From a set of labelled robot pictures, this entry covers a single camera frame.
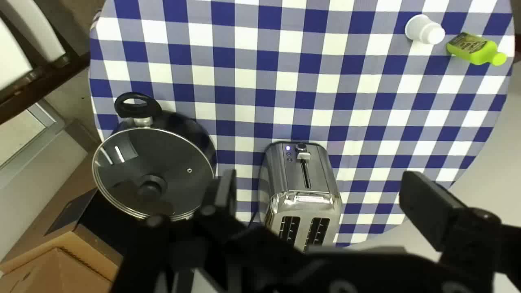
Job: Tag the chrome two-slot toaster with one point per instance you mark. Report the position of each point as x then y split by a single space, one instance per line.
300 189

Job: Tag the black cooking pot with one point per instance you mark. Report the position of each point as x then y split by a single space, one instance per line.
180 124

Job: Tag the lime green bottle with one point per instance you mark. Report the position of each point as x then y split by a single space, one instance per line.
471 47

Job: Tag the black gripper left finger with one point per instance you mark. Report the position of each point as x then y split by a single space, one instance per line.
227 192

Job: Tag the small white bottle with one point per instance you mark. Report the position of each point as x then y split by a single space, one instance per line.
424 29

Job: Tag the brown cardboard box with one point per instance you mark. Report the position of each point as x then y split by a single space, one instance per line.
54 270

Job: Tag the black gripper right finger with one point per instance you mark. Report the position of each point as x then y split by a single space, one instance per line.
432 208

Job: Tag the dark wooden chair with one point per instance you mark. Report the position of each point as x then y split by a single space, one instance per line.
33 81

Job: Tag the glass pot lid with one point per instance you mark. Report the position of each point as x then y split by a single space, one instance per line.
152 173

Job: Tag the blue white checked tablecloth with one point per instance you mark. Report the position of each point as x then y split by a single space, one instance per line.
352 108

